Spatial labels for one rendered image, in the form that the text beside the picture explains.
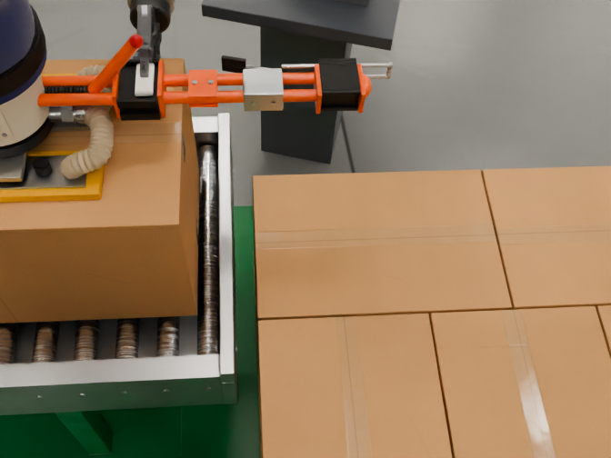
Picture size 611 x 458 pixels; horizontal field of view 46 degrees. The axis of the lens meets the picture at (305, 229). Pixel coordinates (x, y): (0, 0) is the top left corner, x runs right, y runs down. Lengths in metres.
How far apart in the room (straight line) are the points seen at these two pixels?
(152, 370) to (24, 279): 0.32
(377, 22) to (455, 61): 1.05
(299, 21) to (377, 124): 0.86
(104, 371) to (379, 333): 0.61
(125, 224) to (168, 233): 0.08
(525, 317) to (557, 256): 0.20
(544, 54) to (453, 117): 0.52
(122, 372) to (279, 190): 0.60
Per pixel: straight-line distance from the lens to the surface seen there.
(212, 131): 1.89
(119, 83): 1.32
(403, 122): 2.72
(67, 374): 1.62
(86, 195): 1.35
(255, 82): 1.30
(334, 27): 1.92
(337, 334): 1.66
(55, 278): 1.52
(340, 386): 1.62
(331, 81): 1.30
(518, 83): 2.96
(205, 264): 1.73
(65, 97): 1.33
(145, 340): 1.73
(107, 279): 1.50
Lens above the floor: 2.07
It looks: 59 degrees down
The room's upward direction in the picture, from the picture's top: 5 degrees clockwise
